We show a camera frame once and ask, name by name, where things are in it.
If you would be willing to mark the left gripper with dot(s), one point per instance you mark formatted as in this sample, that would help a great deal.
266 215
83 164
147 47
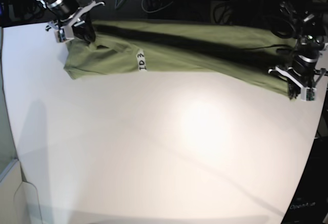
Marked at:
301 74

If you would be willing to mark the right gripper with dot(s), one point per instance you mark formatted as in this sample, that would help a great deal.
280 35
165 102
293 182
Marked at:
68 13

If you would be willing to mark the green T-shirt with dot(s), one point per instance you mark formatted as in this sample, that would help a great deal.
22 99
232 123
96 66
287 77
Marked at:
243 53

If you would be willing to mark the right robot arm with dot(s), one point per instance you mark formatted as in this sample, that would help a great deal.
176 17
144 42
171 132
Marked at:
71 20

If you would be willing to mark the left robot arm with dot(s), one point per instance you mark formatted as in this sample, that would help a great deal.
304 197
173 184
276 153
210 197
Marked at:
301 20

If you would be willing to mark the black OpenArm case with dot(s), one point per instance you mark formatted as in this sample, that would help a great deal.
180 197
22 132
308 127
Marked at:
309 203

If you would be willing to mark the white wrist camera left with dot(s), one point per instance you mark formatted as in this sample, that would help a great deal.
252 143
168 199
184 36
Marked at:
308 94

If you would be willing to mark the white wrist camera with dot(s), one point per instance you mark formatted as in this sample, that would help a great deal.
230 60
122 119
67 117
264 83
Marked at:
64 34
308 94

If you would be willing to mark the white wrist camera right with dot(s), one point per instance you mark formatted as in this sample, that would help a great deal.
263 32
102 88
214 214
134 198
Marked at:
64 34

